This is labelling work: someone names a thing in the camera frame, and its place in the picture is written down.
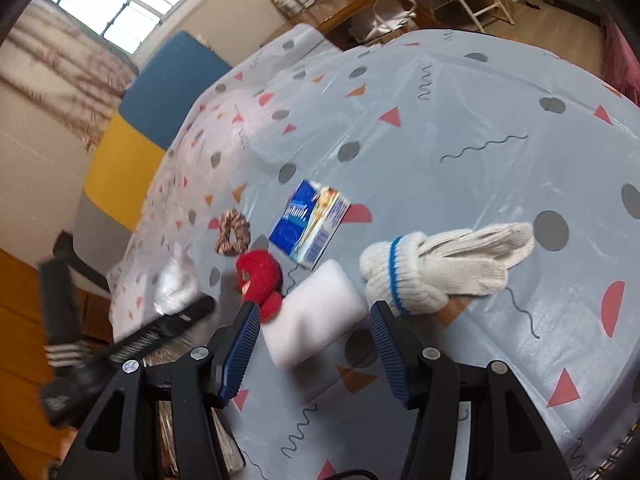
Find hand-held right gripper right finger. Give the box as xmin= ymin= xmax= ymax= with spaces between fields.
xmin=370 ymin=301 xmax=573 ymax=480

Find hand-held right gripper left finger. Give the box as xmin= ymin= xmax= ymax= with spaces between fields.
xmin=60 ymin=301 xmax=263 ymax=480

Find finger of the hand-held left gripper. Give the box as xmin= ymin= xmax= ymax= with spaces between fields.
xmin=107 ymin=294 xmax=217 ymax=368

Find white plastic wipes packet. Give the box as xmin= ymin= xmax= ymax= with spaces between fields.
xmin=154 ymin=245 xmax=201 ymax=313

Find red plush doll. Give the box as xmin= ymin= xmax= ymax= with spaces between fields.
xmin=235 ymin=249 xmax=284 ymax=322

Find white sponge block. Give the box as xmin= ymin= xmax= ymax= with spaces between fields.
xmin=262 ymin=259 xmax=368 ymax=371

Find white knit work gloves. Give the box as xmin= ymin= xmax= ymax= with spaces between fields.
xmin=359 ymin=222 xmax=535 ymax=317

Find brown patterned scrunchie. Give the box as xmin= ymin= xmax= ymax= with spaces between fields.
xmin=215 ymin=208 xmax=251 ymax=257

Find blue pocket tissue pack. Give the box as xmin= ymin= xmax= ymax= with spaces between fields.
xmin=269 ymin=179 xmax=352 ymax=267

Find yellow wooden wardrobe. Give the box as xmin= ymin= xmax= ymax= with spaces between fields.
xmin=0 ymin=245 xmax=116 ymax=480

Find gold ornate tissue box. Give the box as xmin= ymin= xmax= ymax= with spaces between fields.
xmin=157 ymin=387 xmax=246 ymax=478

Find grey yellow blue sofa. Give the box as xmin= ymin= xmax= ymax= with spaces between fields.
xmin=52 ymin=30 xmax=233 ymax=296

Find beige patterned curtain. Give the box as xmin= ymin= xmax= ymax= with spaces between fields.
xmin=0 ymin=0 xmax=141 ymax=153

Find white tote bag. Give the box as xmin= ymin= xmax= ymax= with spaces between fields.
xmin=369 ymin=0 xmax=419 ymax=41

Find wooden side table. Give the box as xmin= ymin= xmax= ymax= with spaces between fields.
xmin=320 ymin=0 xmax=418 ymax=48

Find pink blanket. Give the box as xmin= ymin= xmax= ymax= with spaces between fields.
xmin=600 ymin=10 xmax=640 ymax=106

